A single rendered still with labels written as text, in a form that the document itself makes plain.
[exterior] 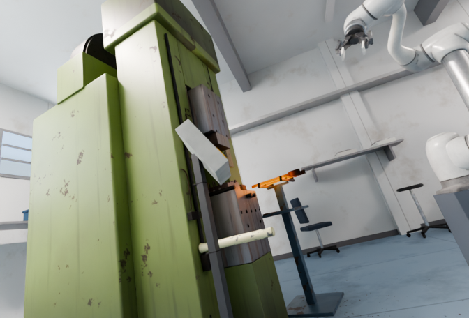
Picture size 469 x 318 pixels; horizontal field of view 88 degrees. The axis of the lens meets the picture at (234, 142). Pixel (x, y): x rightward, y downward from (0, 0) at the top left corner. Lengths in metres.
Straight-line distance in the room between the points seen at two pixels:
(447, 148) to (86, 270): 2.08
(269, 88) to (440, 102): 2.98
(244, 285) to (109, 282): 0.77
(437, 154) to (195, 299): 1.40
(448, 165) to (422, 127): 3.72
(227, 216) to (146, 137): 0.76
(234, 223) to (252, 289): 0.38
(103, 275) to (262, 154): 3.66
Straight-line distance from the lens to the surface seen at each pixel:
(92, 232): 1.85
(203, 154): 1.08
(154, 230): 1.60
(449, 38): 1.76
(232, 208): 1.62
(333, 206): 4.65
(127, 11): 2.41
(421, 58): 1.79
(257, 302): 1.65
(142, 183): 1.69
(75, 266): 1.98
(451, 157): 1.50
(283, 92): 5.21
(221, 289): 1.21
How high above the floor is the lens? 0.68
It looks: 19 degrees up
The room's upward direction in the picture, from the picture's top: 14 degrees counter-clockwise
